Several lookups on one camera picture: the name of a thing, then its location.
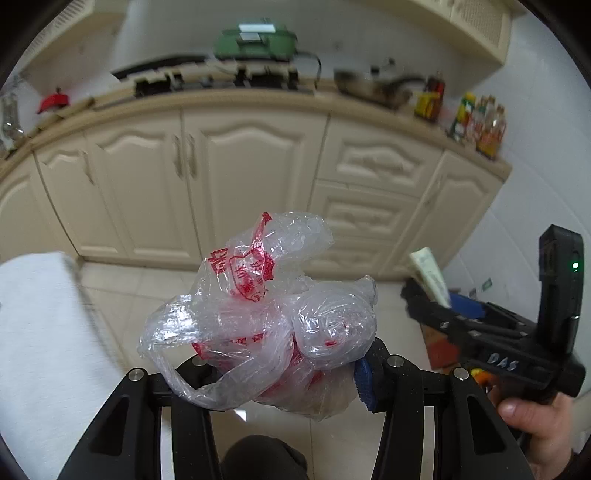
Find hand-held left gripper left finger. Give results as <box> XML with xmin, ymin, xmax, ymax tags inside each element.
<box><xmin>58</xmin><ymin>355</ymin><xmax>225</xmax><ymax>480</ymax></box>

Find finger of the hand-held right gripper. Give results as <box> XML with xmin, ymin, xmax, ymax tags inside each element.
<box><xmin>401</xmin><ymin>282</ymin><xmax>476</xmax><ymax>344</ymax></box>
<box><xmin>450</xmin><ymin>293</ymin><xmax>527</xmax><ymax>330</ymax></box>

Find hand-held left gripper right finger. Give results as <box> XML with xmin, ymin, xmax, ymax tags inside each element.
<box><xmin>355</xmin><ymin>339</ymin><xmax>532</xmax><ymax>480</ymax></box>

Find pale green paper packet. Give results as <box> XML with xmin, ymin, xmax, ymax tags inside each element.
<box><xmin>409</xmin><ymin>248</ymin><xmax>451</xmax><ymax>308</ymax></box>

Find clear red-printed plastic bag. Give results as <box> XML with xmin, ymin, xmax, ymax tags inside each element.
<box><xmin>139</xmin><ymin>211</ymin><xmax>378</xmax><ymax>420</ymax></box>

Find person's right forearm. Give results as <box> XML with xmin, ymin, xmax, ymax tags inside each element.
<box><xmin>522</xmin><ymin>445</ymin><xmax>585</xmax><ymax>480</ymax></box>

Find person's right hand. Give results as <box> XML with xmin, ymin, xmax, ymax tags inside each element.
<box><xmin>496</xmin><ymin>394</ymin><xmax>578</xmax><ymax>467</ymax></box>

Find person's leg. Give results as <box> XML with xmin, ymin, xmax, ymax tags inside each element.
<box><xmin>222</xmin><ymin>434</ymin><xmax>309</xmax><ymax>480</ymax></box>

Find white towel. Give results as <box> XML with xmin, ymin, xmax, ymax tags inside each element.
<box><xmin>0</xmin><ymin>251</ymin><xmax>125</xmax><ymax>467</ymax></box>

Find amber oil bottle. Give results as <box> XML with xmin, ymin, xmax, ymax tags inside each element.
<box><xmin>475</xmin><ymin>95</ymin><xmax>493</xmax><ymax>155</ymax></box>
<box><xmin>489</xmin><ymin>104</ymin><xmax>508</xmax><ymax>160</ymax></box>

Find yellow cap seasoning bottle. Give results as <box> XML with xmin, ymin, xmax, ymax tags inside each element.
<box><xmin>450</xmin><ymin>92</ymin><xmax>476</xmax><ymax>141</ymax></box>

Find dark sauce bottle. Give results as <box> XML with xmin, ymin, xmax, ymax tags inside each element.
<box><xmin>416</xmin><ymin>74</ymin><xmax>447</xmax><ymax>121</ymax></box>

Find cream base cabinets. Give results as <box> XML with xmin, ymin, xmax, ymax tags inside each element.
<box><xmin>0</xmin><ymin>80</ymin><xmax>513</xmax><ymax>282</ymax></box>

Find steel frying pan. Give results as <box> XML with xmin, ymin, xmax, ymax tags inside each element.
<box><xmin>333</xmin><ymin>58</ymin><xmax>426</xmax><ymax>110</ymax></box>

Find cream lattice door cabinet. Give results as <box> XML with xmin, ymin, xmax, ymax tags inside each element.
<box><xmin>14</xmin><ymin>0</ymin><xmax>127</xmax><ymax>70</ymax></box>
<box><xmin>369</xmin><ymin>0</ymin><xmax>513</xmax><ymax>70</ymax></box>

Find green electric pot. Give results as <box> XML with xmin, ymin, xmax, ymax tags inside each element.
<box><xmin>213</xmin><ymin>18</ymin><xmax>298</xmax><ymax>61</ymax></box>

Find black glass stove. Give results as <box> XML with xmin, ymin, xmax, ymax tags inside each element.
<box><xmin>111</xmin><ymin>54</ymin><xmax>317</xmax><ymax>99</ymax></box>

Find black power cable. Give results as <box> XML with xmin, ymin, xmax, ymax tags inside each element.
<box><xmin>295</xmin><ymin>52</ymin><xmax>322</xmax><ymax>89</ymax></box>

